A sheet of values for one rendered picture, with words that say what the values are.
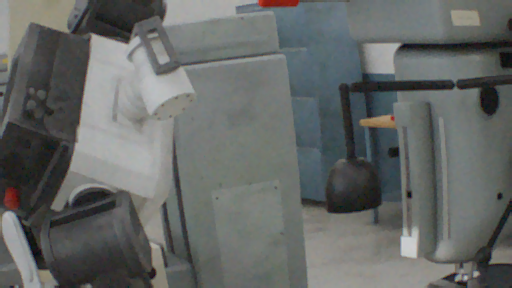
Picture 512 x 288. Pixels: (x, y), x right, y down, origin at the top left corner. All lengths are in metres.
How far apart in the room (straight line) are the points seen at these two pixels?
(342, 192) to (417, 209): 0.14
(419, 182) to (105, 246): 0.42
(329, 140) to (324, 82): 0.53
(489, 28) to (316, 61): 7.37
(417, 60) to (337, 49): 7.42
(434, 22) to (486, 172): 0.22
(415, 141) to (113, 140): 0.40
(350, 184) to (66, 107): 0.40
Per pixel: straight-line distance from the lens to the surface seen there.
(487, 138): 1.17
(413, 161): 1.18
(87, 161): 1.20
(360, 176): 1.09
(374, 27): 1.21
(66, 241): 1.16
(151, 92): 1.19
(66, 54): 1.29
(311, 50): 8.46
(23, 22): 2.73
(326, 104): 8.53
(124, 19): 1.41
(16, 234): 1.55
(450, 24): 1.09
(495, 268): 3.61
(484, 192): 1.18
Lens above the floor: 1.65
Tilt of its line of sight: 7 degrees down
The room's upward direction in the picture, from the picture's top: 6 degrees counter-clockwise
